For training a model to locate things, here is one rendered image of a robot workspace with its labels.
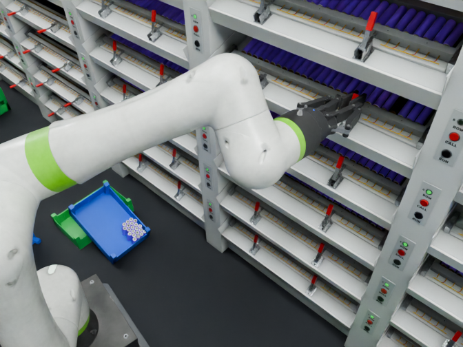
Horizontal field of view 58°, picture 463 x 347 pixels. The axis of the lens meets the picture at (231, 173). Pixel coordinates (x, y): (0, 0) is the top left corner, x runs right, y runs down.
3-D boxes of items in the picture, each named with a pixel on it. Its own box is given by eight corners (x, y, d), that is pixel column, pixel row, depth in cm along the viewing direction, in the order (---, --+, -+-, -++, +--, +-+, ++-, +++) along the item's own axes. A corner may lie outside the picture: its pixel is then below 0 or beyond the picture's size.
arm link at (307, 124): (311, 125, 73) (269, 105, 77) (298, 179, 80) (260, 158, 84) (329, 115, 76) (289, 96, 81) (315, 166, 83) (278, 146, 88)
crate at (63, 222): (80, 250, 184) (75, 239, 178) (55, 226, 194) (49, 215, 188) (134, 211, 200) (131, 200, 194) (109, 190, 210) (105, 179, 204)
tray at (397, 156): (410, 180, 94) (416, 157, 86) (215, 83, 123) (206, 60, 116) (455, 117, 99) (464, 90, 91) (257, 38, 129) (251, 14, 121)
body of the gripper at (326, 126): (281, 138, 86) (306, 124, 92) (316, 156, 82) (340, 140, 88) (288, 105, 82) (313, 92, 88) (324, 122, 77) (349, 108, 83)
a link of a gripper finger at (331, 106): (314, 129, 87) (308, 127, 88) (337, 111, 95) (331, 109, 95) (318, 112, 85) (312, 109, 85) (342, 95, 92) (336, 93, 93)
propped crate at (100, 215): (149, 235, 189) (151, 229, 182) (112, 264, 178) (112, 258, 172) (107, 189, 195) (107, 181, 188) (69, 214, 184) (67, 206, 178)
